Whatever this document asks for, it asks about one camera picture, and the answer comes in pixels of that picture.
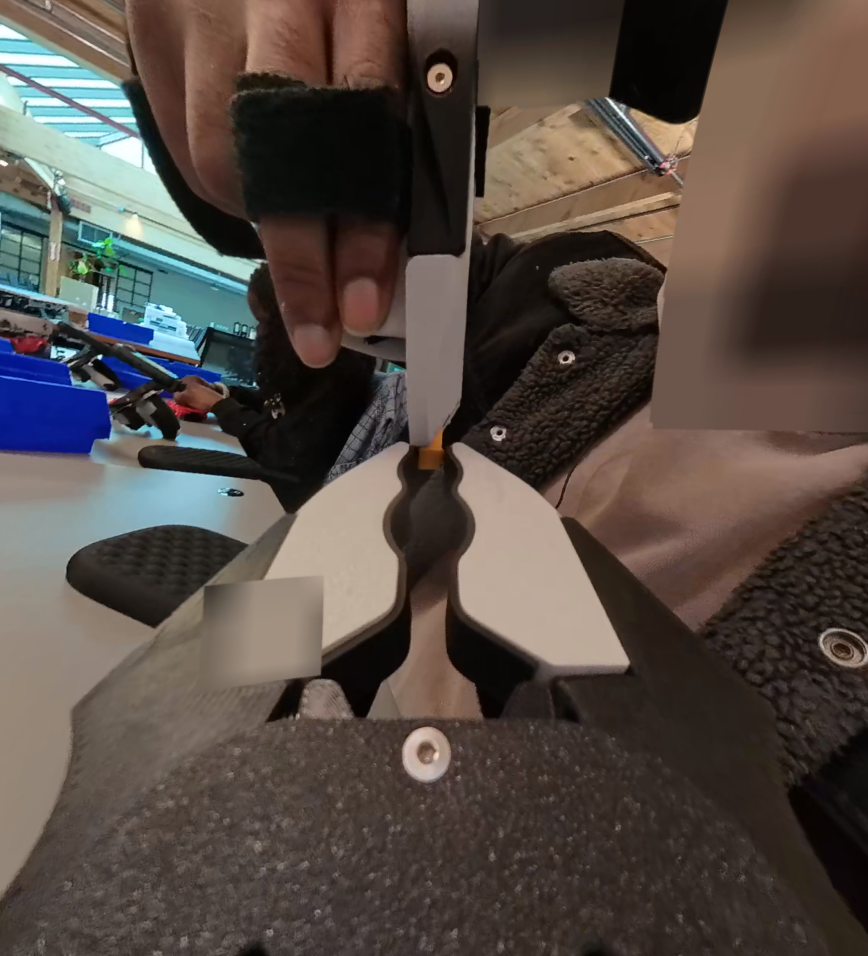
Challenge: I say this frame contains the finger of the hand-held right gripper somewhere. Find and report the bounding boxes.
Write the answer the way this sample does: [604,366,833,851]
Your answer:
[406,252,470,449]

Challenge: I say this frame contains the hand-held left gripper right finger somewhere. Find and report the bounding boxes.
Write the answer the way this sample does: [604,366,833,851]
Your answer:
[443,442,629,714]

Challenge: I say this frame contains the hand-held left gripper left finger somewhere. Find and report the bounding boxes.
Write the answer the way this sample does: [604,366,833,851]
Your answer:
[265,441,412,714]

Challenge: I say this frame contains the person's right hand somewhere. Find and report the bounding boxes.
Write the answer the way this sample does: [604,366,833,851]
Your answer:
[126,0,408,370]

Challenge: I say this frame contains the black chair armrest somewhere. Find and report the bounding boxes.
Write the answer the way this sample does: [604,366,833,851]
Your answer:
[138,446,302,488]

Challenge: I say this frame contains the beige sweatshirt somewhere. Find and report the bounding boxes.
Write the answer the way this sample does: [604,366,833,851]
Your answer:
[396,403,868,718]

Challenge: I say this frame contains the person's black trousers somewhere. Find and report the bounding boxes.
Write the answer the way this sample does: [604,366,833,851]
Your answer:
[788,717,868,956]

